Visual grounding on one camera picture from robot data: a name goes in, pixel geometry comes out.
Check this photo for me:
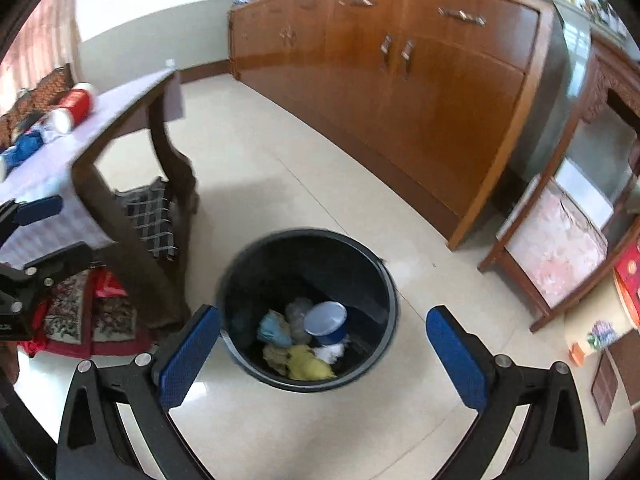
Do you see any pink striped curtain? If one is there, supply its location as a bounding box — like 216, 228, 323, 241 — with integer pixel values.
0, 0, 83, 91

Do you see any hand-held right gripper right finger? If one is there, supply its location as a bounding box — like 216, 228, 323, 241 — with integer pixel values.
425, 305, 591, 480

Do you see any white box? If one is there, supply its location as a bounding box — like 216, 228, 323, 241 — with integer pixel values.
555, 160, 616, 216

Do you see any floral waste bin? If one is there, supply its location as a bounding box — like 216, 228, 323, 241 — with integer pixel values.
564, 280, 640, 368

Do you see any brown speckled board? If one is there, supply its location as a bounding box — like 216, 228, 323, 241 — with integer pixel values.
612, 332, 640, 406

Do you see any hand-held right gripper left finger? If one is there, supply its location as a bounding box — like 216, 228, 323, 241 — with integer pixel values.
56, 304, 222, 480

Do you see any brown wooden sideboard cabinet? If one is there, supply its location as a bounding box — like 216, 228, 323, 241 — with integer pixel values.
227, 0, 571, 251

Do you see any open cardboard box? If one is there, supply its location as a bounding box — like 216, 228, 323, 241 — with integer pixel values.
614, 247, 640, 331

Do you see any beige paper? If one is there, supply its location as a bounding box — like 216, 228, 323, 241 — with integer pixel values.
262, 344, 291, 376

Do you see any pink floral panel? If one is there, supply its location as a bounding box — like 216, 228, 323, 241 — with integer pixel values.
505, 180, 608, 308

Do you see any light blue paper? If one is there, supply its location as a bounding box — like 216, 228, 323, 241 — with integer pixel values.
257, 310, 293, 348

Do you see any carved dark wooden stand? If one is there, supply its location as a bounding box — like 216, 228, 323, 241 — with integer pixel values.
477, 35, 640, 333

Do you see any dark blue cloth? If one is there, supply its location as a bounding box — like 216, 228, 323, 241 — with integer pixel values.
5, 130, 46, 168

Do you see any brown tile-pattern mat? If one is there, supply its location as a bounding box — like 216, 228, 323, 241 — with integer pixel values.
591, 352, 621, 423

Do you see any blue patterned paper bowl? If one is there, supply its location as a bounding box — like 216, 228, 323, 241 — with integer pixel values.
303, 301, 349, 347

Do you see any wooden woven-back bench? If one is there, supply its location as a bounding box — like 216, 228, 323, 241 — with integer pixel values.
0, 62, 76, 146

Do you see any red instant noodle cup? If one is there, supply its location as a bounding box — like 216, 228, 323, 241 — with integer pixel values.
46, 82, 98, 135

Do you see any red cloth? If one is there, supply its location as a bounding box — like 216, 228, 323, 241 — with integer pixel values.
90, 266, 127, 302

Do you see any black plastic bucket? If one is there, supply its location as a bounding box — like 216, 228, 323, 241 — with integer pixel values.
216, 228, 399, 392

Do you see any yellow cloth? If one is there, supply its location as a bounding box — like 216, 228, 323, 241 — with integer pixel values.
286, 344, 337, 380

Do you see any white tissue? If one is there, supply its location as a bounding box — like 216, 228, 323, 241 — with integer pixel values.
314, 340, 351, 365

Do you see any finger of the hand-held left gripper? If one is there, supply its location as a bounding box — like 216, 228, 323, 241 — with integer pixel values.
22, 241, 94, 287
0, 196, 64, 243

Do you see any dark checked cushion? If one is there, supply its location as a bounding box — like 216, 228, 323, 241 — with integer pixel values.
112, 177, 181, 263

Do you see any table with checked cloth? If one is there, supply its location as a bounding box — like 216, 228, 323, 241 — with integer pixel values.
0, 67, 186, 271

